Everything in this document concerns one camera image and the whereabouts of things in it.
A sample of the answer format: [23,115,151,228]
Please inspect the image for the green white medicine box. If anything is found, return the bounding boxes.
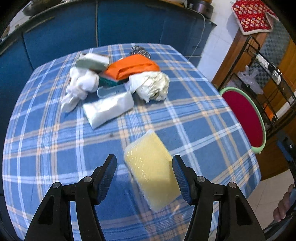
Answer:
[76,53,110,72]

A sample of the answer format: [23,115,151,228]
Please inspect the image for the blue lower kitchen cabinets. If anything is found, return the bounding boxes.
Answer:
[1,1,215,81]

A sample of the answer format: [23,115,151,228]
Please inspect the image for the white foam packet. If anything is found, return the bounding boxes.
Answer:
[82,91,134,130]

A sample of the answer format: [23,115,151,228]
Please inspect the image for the dark rice cooker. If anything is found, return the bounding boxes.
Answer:
[188,0,214,19]

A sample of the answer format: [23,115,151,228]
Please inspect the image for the blue plaid tablecloth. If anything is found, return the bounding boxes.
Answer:
[3,44,261,240]

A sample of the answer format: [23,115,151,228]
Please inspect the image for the wooden door frame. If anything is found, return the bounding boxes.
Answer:
[211,30,269,89]

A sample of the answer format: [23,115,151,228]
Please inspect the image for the red patterned quilt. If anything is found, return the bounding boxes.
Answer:
[231,0,280,36]

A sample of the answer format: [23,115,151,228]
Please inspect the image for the green teal sponge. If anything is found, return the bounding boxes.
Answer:
[98,72,128,87]

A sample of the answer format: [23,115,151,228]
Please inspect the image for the red bucket green rim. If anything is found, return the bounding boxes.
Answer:
[220,87,266,154]

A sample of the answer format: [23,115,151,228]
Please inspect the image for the person's right hand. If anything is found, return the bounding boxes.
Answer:
[273,184,295,222]

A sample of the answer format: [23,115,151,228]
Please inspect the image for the yellow sponge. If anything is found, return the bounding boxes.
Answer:
[124,130,181,212]

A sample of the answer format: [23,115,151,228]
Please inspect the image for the black wire shelf rack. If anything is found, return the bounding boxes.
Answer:
[218,36,295,138]

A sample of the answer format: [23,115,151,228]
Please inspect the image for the steel wool scrubber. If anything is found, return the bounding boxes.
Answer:
[129,45,151,59]

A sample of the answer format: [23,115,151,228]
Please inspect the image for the white tissue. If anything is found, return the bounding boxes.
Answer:
[61,67,99,113]

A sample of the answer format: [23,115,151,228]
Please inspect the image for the white power cable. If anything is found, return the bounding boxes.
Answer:
[184,9,206,58]

